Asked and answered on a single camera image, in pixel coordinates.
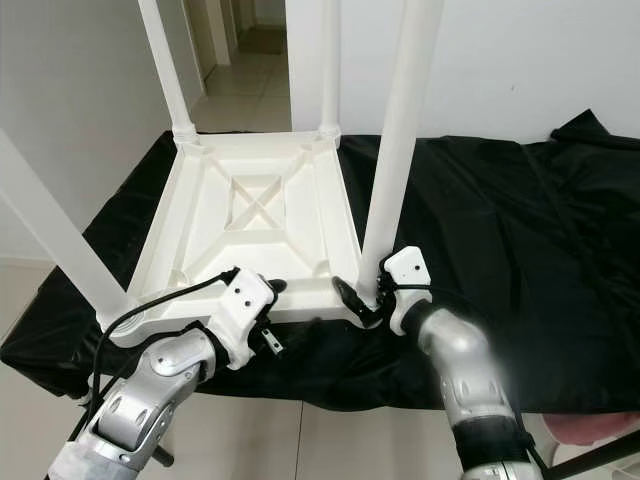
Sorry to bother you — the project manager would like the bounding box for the pink round stool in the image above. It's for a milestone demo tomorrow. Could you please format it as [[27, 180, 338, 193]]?
[[545, 412, 640, 446]]

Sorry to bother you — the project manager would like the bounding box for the white plastic table leg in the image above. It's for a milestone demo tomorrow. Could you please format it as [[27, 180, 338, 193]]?
[[358, 0, 446, 286], [0, 130, 136, 329], [318, 0, 344, 141], [138, 0, 199, 146]]

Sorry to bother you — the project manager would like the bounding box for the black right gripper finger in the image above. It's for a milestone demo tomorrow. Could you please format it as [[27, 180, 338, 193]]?
[[332, 277, 383, 329]]

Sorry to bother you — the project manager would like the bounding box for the black cloth table cover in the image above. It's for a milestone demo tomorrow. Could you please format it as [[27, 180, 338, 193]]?
[[0, 108, 640, 411]]

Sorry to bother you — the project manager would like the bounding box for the white door frame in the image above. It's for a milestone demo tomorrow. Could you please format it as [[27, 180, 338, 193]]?
[[188, 0, 239, 66]]

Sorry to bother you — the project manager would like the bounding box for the brown doormat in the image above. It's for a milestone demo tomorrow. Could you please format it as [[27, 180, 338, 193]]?
[[240, 25, 289, 53]]

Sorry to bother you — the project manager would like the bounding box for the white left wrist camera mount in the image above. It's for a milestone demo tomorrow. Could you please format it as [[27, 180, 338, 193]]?
[[208, 268, 276, 369]]

